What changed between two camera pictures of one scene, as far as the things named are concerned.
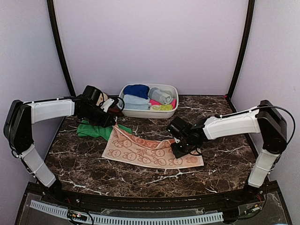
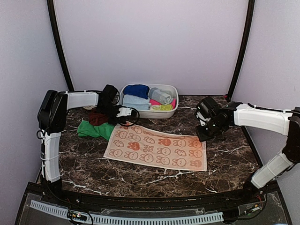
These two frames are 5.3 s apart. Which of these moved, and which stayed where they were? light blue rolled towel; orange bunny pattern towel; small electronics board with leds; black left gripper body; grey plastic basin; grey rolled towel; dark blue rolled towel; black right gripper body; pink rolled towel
Moved: orange bunny pattern towel; black left gripper body; black right gripper body
Stayed: grey plastic basin; pink rolled towel; grey rolled towel; small electronics board with leds; light blue rolled towel; dark blue rolled towel
